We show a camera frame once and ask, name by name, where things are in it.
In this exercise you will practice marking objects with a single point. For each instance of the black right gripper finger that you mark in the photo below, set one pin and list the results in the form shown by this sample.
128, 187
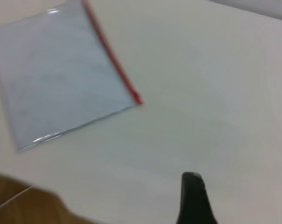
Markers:
194, 203

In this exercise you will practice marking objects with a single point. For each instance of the clear plastic red-zipper bag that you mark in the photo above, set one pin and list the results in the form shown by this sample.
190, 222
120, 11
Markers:
61, 81

